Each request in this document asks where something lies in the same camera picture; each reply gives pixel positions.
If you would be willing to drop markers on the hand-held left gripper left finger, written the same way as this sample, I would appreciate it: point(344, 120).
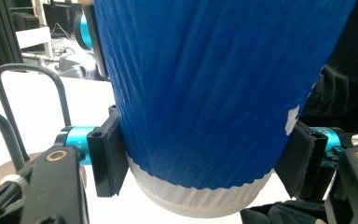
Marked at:
point(105, 155)

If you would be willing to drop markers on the grey plastic object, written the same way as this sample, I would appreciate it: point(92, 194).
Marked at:
point(74, 65)

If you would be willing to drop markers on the blue paper cup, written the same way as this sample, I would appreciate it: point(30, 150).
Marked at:
point(205, 93)

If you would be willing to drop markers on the white shelf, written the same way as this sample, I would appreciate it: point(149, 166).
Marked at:
point(34, 39)

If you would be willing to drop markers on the black metal frame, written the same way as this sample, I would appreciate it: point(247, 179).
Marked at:
point(0, 28)

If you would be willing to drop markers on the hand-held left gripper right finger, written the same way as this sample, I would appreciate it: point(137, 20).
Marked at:
point(307, 158)

